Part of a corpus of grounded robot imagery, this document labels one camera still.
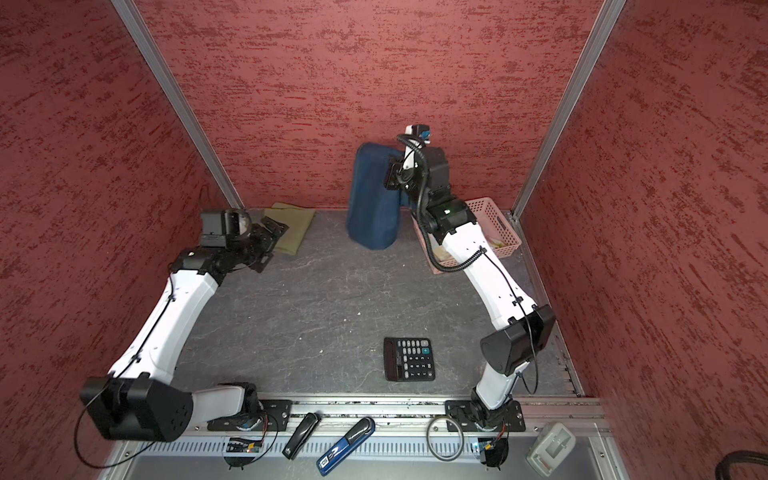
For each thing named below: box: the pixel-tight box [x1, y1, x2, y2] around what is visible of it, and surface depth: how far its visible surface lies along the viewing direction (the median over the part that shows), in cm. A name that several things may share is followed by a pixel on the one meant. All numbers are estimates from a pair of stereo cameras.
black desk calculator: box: [384, 337, 435, 382], surface depth 83 cm
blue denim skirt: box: [346, 142, 410, 250], surface depth 79 cm
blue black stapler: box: [316, 417, 376, 476], surface depth 68 cm
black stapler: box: [282, 412, 322, 460], surface depth 70 cm
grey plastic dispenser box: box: [526, 422, 577, 478], surface depth 69 cm
